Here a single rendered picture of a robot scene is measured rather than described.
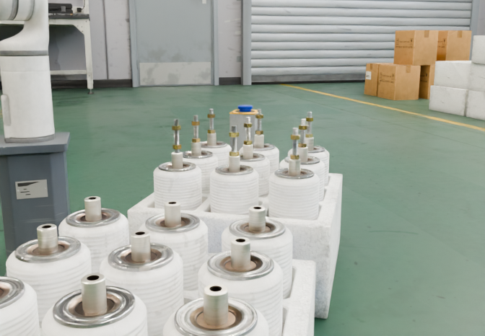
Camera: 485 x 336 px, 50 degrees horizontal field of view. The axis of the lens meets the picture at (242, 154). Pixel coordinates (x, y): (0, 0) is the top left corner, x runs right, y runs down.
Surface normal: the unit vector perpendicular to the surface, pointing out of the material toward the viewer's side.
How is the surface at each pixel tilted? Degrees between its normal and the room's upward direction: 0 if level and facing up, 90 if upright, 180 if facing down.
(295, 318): 0
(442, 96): 90
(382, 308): 0
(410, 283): 0
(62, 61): 90
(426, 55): 90
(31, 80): 90
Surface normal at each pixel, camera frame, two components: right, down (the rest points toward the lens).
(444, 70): -0.95, 0.07
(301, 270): 0.00, -0.98
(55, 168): 0.86, 0.11
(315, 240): -0.24, 0.21
